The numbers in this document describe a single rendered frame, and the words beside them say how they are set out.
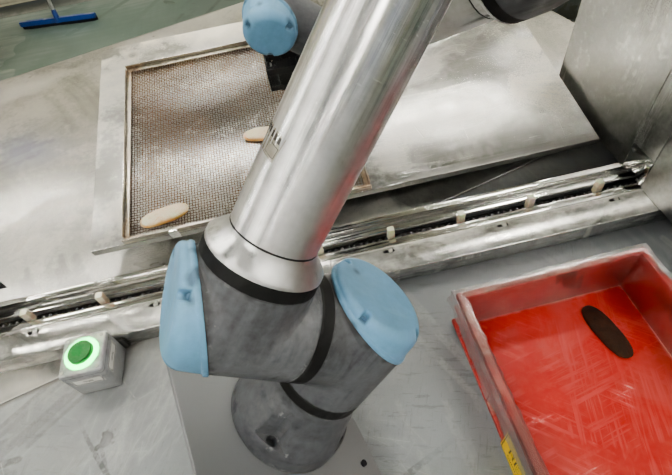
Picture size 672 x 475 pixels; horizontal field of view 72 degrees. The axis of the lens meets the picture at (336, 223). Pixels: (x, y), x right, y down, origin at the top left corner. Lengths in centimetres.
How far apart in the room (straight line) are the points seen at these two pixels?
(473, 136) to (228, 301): 75
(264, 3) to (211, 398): 50
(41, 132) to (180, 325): 120
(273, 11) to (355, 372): 46
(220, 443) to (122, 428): 33
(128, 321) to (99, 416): 16
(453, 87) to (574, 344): 60
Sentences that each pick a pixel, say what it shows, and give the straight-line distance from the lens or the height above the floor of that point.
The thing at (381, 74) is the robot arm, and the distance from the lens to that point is 35.
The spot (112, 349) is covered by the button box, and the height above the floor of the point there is 87.
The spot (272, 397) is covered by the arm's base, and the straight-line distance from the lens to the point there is 56.
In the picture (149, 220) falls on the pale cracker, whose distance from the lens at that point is 99.
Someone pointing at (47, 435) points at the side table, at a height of 82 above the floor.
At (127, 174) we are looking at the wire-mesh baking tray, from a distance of 109.
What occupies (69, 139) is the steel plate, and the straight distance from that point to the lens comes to 147.
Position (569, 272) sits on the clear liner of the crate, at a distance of 81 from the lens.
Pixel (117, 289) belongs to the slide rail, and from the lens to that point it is 99.
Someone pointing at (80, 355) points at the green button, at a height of 91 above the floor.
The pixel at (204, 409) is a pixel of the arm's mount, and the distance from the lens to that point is 60.
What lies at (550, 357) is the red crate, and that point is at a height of 82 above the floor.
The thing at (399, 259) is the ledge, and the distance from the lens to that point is 85.
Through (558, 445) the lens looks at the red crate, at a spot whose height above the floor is 82.
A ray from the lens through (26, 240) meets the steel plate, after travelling 125.
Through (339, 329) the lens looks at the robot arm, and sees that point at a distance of 45.
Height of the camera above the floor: 157
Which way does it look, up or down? 51 degrees down
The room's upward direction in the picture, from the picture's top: 10 degrees counter-clockwise
